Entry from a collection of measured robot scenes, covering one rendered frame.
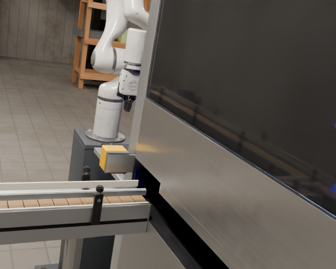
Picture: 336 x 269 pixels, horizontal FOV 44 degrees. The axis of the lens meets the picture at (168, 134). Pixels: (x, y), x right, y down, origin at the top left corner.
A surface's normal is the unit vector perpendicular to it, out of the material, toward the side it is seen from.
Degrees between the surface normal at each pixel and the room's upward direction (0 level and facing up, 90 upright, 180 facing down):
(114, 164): 90
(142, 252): 90
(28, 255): 0
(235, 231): 90
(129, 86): 90
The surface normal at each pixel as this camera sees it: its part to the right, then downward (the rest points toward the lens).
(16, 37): 0.39, 0.32
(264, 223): -0.89, -0.03
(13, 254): 0.17, -0.95
